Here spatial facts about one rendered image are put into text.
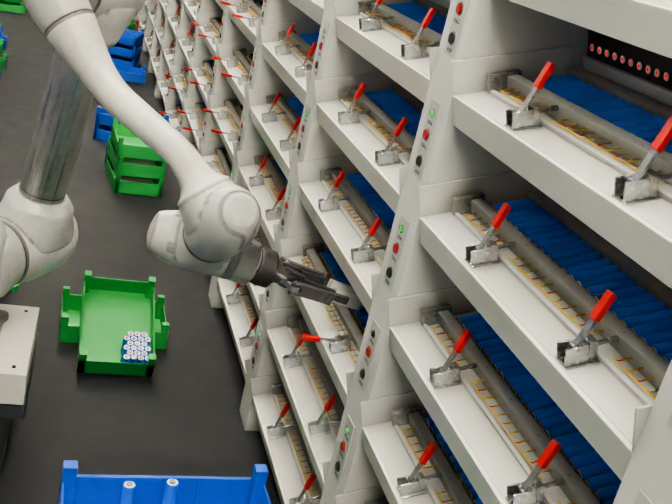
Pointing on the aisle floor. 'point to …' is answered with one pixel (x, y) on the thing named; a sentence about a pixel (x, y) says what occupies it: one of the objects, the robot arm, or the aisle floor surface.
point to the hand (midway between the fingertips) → (345, 295)
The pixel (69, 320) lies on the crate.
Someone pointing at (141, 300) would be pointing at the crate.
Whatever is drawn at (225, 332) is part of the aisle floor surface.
